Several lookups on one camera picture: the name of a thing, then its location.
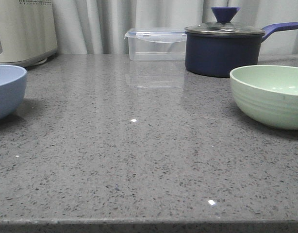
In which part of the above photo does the clear plastic storage container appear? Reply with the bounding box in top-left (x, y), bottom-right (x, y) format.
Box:
top-left (125, 28), bottom-right (186, 61)

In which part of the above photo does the glass lid with blue knob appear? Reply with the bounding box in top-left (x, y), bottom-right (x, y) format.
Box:
top-left (185, 7), bottom-right (265, 36)

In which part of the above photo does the light blue bowl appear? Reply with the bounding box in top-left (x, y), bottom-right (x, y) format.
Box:
top-left (0, 65), bottom-right (27, 120)

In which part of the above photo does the dark blue saucepan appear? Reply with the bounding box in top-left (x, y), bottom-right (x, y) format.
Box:
top-left (185, 22), bottom-right (298, 77)

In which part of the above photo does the light green bowl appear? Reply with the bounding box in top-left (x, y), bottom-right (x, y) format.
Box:
top-left (230, 65), bottom-right (298, 130)

